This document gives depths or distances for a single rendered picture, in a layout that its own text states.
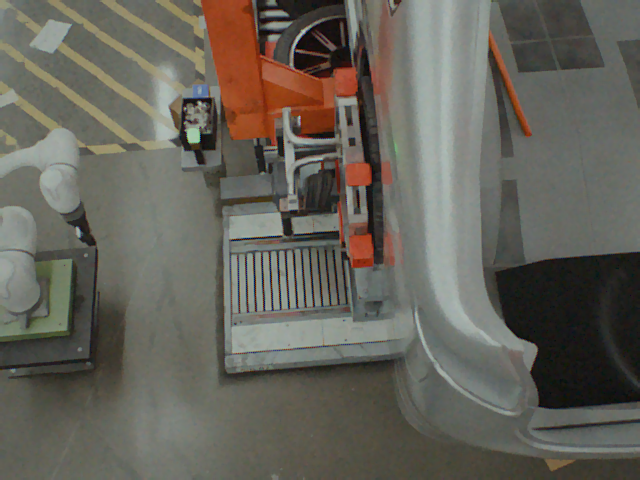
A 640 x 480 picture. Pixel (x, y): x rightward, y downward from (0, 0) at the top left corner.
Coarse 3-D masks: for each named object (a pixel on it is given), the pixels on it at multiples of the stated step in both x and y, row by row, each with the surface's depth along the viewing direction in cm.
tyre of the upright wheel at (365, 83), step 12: (360, 84) 259; (372, 84) 252; (360, 96) 263; (372, 96) 247; (372, 108) 243; (372, 120) 241; (372, 132) 240; (372, 144) 240; (372, 156) 239; (372, 168) 240; (372, 180) 243
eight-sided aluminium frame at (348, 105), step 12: (336, 96) 264; (348, 96) 263; (336, 108) 276; (348, 108) 252; (336, 120) 282; (348, 120) 282; (336, 132) 288; (360, 132) 246; (348, 144) 244; (360, 144) 244; (348, 156) 242; (360, 156) 243; (348, 192) 246; (360, 192) 246; (348, 204) 247; (360, 204) 248; (348, 216) 248; (360, 216) 248; (348, 228) 251; (360, 228) 258; (348, 240) 261; (348, 252) 265
